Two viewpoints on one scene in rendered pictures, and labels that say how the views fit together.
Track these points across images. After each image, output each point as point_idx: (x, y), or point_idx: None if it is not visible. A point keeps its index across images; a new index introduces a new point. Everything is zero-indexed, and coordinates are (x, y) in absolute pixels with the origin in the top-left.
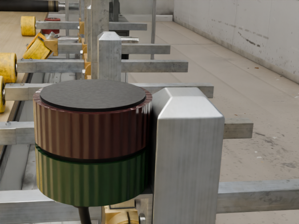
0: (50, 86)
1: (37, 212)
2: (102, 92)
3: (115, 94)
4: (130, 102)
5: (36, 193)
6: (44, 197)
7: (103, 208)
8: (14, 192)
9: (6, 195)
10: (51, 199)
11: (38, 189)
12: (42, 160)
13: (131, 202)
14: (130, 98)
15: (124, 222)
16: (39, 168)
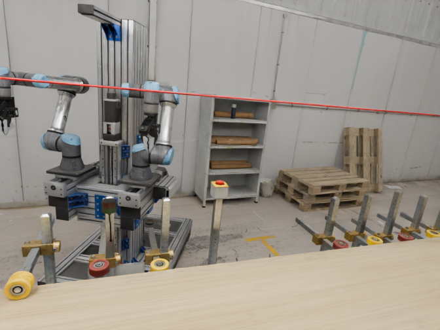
0: (105, 202)
1: (35, 261)
2: (109, 200)
3: (110, 199)
4: (113, 198)
5: (29, 258)
6: (33, 256)
7: (46, 247)
8: (25, 262)
9: (26, 264)
10: (35, 255)
11: (26, 258)
12: (112, 209)
13: (52, 239)
14: (112, 198)
15: (59, 241)
16: (112, 210)
